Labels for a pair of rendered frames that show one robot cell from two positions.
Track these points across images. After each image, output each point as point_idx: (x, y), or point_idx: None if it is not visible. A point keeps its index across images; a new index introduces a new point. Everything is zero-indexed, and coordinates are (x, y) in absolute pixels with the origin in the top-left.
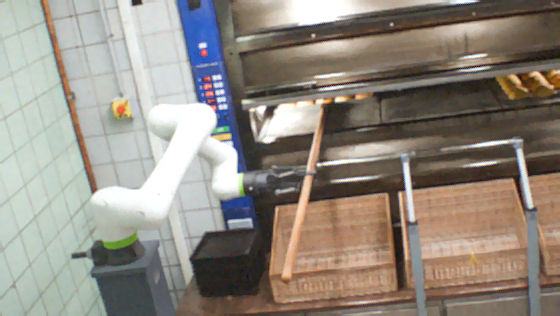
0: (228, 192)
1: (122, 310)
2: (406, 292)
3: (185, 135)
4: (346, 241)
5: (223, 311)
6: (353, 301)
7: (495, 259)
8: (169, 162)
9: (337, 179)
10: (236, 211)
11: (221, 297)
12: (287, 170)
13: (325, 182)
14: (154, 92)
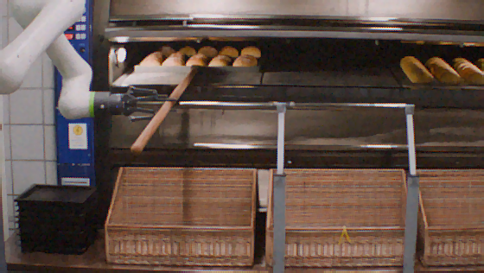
0: (77, 108)
1: None
2: (263, 268)
3: (52, 12)
4: (199, 220)
5: (45, 263)
6: (199, 269)
7: (369, 238)
8: (32, 32)
9: (199, 142)
10: (73, 167)
11: (43, 253)
12: (146, 92)
13: (183, 143)
14: (7, 10)
